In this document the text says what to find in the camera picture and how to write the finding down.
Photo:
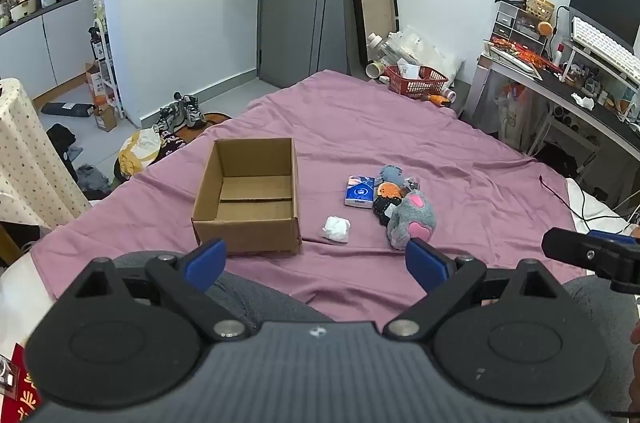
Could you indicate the purple bed sheet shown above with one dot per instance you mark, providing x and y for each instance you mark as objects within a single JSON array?
[{"x": 350, "y": 123}]

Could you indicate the blue tissue pack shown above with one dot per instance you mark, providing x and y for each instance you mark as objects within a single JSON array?
[{"x": 359, "y": 192}]

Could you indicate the black orange plush toy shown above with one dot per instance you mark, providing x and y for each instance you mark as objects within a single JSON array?
[{"x": 384, "y": 203}]

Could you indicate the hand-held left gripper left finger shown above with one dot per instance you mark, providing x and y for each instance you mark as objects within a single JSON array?
[{"x": 205, "y": 260}]

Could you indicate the white bottle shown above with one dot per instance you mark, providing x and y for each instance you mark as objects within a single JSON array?
[{"x": 449, "y": 93}]

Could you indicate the grey cloth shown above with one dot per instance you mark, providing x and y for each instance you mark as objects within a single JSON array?
[{"x": 92, "y": 180}]

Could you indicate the white keyboard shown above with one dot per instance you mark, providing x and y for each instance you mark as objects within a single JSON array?
[{"x": 605, "y": 48}]

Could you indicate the black framed cardboard tray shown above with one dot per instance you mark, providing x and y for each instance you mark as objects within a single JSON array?
[{"x": 375, "y": 3}]

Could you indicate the black flat package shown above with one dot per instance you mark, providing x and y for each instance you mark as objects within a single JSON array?
[{"x": 67, "y": 108}]

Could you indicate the black top desk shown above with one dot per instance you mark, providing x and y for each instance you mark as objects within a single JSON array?
[{"x": 590, "y": 110}]

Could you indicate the small cardboard box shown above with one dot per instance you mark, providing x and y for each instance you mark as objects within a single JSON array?
[{"x": 105, "y": 118}]

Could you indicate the dark floral mat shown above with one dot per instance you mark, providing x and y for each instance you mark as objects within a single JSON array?
[{"x": 175, "y": 143}]

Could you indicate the white rolling shelf cart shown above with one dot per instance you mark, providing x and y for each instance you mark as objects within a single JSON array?
[{"x": 102, "y": 53}]

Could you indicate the white shopping bag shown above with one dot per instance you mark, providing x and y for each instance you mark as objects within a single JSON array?
[{"x": 512, "y": 118}]

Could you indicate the white blanket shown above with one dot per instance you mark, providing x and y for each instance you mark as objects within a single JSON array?
[{"x": 595, "y": 213}]

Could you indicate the white kitchen counter cabinet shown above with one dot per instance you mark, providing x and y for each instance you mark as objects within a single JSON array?
[{"x": 45, "y": 48}]

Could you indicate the grey sneakers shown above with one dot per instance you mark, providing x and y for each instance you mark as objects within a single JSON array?
[{"x": 182, "y": 113}]

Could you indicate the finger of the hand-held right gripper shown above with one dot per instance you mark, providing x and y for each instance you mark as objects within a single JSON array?
[
  {"x": 612, "y": 237},
  {"x": 575, "y": 248}
]

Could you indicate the person's right forearm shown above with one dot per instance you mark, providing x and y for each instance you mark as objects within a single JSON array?
[{"x": 636, "y": 363}]

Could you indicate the person's right leg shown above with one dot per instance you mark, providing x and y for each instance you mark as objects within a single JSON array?
[{"x": 610, "y": 318}]

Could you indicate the clear plastic bags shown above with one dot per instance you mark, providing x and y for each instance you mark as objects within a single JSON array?
[{"x": 425, "y": 48}]

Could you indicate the white tissue on desk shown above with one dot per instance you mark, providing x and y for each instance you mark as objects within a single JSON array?
[{"x": 583, "y": 101}]

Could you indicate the wicker basket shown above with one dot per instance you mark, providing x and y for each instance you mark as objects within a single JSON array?
[{"x": 541, "y": 6}]

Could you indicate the orange bottle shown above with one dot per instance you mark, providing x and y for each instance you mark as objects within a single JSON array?
[{"x": 436, "y": 99}]

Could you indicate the desk drawer organizer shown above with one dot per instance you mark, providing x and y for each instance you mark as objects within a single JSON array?
[{"x": 517, "y": 25}]

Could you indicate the red plastic basket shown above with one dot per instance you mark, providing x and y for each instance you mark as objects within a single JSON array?
[{"x": 417, "y": 83}]

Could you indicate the black clothes pile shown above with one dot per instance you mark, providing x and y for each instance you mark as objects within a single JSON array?
[{"x": 62, "y": 138}]

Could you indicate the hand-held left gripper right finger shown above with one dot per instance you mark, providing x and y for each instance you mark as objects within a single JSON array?
[{"x": 425, "y": 263}]

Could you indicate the dotted cream tablecloth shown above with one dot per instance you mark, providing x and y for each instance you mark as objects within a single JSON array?
[{"x": 30, "y": 153}]

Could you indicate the grey plush toy pink paw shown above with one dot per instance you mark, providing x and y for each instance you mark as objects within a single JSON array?
[{"x": 412, "y": 220}]

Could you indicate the red and gold packet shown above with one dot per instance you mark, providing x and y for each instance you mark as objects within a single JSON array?
[{"x": 20, "y": 393}]

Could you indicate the white tissue wad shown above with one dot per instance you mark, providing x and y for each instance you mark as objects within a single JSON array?
[{"x": 336, "y": 230}]

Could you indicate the blue denim heart patch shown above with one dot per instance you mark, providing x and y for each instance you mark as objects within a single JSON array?
[{"x": 391, "y": 174}]

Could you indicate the brown cardboard box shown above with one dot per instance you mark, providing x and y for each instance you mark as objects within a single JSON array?
[{"x": 245, "y": 230}]

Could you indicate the yellow and white bag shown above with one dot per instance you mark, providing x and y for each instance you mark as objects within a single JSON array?
[{"x": 140, "y": 150}]

